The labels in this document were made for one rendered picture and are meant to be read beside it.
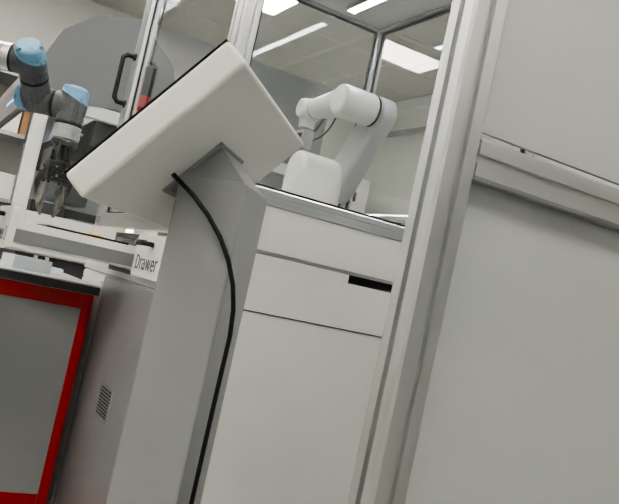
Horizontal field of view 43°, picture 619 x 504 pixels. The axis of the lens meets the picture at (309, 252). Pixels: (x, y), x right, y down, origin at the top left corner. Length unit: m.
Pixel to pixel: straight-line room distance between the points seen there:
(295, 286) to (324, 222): 0.17
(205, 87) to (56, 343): 1.39
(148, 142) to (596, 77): 0.62
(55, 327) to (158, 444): 1.12
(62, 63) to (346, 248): 1.55
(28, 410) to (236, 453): 0.76
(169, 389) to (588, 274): 0.72
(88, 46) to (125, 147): 1.99
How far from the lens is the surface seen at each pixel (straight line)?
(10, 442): 2.45
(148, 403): 1.33
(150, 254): 2.00
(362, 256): 1.98
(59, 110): 2.27
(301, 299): 1.90
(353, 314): 1.98
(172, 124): 1.16
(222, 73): 1.16
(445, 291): 0.74
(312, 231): 1.91
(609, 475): 0.96
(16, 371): 2.40
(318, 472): 2.02
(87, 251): 2.15
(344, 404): 2.01
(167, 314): 1.32
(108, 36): 3.18
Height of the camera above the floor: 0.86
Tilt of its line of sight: 3 degrees up
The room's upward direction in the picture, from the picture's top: 12 degrees clockwise
